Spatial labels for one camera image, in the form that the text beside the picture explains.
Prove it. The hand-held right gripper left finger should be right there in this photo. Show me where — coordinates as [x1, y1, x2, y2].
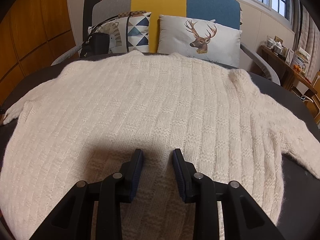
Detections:
[29, 148, 144, 240]

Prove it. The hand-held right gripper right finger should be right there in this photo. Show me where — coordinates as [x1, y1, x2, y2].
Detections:
[172, 148, 285, 240]

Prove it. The white knitted sweater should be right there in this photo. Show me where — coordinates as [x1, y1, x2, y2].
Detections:
[0, 50, 320, 240]

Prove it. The black handbag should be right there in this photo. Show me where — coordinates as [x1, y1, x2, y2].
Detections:
[79, 32, 110, 57]

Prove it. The white deer print pillow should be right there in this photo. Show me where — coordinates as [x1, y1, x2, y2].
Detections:
[157, 14, 243, 68]

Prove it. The triangle pattern pillow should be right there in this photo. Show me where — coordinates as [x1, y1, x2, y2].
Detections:
[88, 11, 152, 54]

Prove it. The wooden side table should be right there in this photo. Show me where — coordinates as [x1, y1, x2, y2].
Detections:
[260, 44, 318, 95]

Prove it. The wooden chair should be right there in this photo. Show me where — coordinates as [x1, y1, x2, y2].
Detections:
[311, 71, 320, 125]

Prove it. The black padded panel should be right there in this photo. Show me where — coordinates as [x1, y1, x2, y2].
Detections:
[83, 0, 103, 43]

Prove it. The stack of books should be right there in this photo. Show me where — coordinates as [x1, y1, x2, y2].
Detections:
[294, 47, 311, 72]

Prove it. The grey yellow blue sofa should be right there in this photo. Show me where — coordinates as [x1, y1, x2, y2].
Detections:
[51, 0, 280, 84]

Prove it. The wooden wardrobe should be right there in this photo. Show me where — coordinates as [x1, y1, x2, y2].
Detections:
[0, 0, 75, 100]

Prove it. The pale patterned curtain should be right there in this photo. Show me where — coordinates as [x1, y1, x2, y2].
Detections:
[291, 0, 320, 78]

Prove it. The brown checkered bag strap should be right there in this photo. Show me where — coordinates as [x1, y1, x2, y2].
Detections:
[117, 10, 148, 18]

